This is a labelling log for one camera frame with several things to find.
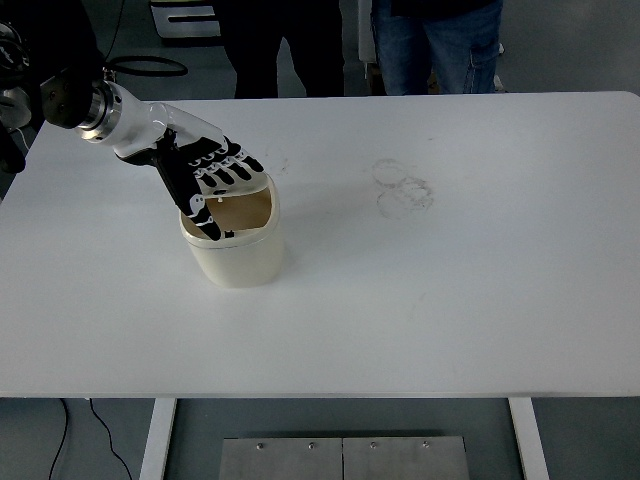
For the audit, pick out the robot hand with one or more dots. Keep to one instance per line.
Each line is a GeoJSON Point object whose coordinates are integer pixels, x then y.
{"type": "Point", "coordinates": [145, 122]}

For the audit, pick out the cream plastic trash bin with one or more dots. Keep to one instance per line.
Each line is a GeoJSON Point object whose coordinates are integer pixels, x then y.
{"type": "Point", "coordinates": [240, 260]}

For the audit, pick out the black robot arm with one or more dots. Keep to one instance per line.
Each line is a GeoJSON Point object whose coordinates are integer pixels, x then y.
{"type": "Point", "coordinates": [60, 100]}

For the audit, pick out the white and black machine base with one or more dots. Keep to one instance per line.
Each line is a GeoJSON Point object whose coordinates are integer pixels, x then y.
{"type": "Point", "coordinates": [185, 22]}

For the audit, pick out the person in dark trousers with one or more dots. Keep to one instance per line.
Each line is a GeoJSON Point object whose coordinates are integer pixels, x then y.
{"type": "Point", "coordinates": [260, 35]}
{"type": "Point", "coordinates": [75, 30]}

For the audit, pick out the white panel furniture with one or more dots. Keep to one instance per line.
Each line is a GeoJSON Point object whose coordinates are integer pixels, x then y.
{"type": "Point", "coordinates": [367, 40]}

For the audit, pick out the person in blue jeans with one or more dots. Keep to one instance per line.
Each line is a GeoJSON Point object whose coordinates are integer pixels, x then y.
{"type": "Point", "coordinates": [450, 45]}

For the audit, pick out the white table leg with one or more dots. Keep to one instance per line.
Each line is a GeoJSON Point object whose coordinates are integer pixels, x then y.
{"type": "Point", "coordinates": [157, 440]}
{"type": "Point", "coordinates": [529, 440]}

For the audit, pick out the grey metal plate with screws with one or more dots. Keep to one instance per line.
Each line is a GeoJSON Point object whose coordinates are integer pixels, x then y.
{"type": "Point", "coordinates": [405, 462]}
{"type": "Point", "coordinates": [280, 462]}

